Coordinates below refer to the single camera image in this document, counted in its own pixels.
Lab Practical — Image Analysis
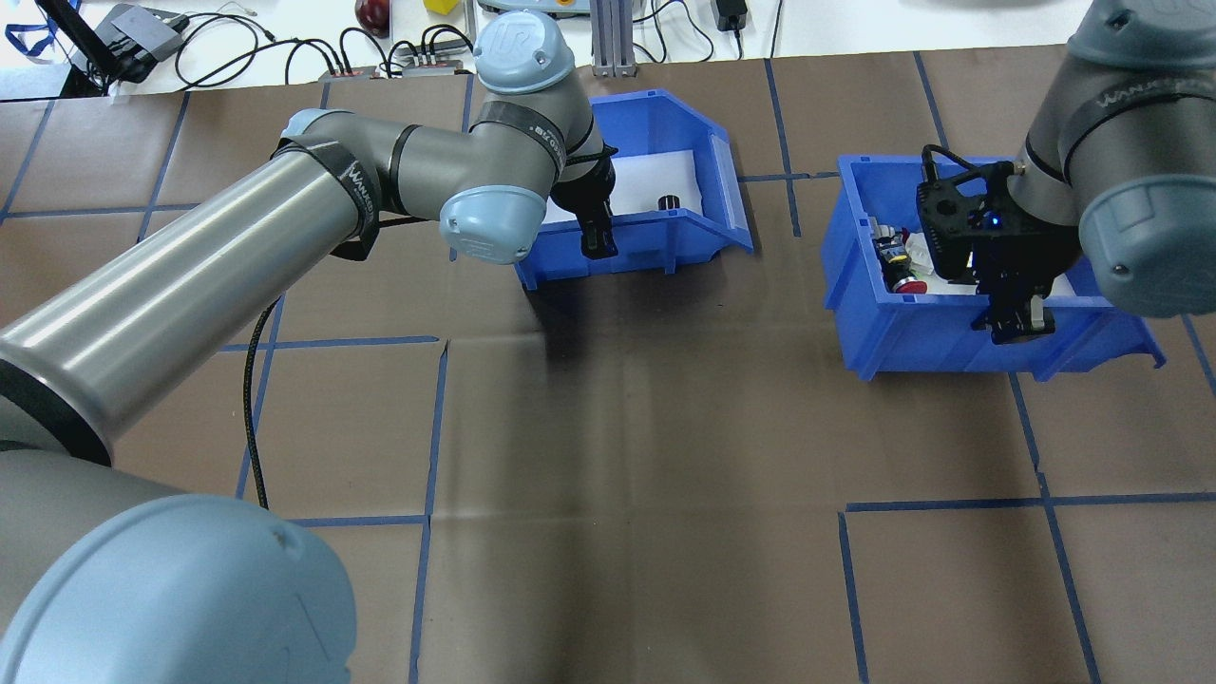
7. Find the blue plastic storage bin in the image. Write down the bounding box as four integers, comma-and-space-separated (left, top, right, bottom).
822, 154, 1168, 383
513, 88, 756, 291

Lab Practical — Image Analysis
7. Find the grey hub box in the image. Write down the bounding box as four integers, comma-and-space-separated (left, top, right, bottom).
95, 3, 188, 63

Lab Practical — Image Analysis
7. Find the red mushroom emergency stop button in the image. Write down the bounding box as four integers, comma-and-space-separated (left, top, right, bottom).
883, 233, 930, 295

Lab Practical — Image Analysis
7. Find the white side table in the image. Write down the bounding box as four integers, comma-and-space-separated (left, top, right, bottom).
0, 0, 1093, 98

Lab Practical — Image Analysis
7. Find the black stand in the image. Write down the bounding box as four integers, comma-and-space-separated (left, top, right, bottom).
38, 0, 124, 96

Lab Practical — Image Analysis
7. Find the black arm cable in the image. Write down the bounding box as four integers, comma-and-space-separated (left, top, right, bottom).
920, 142, 984, 186

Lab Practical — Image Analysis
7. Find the aluminium profile post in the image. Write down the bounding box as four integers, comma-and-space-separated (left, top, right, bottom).
591, 0, 636, 79

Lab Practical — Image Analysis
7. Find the thin black cable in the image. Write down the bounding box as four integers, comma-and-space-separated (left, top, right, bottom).
174, 11, 286, 91
283, 36, 332, 88
635, 0, 715, 64

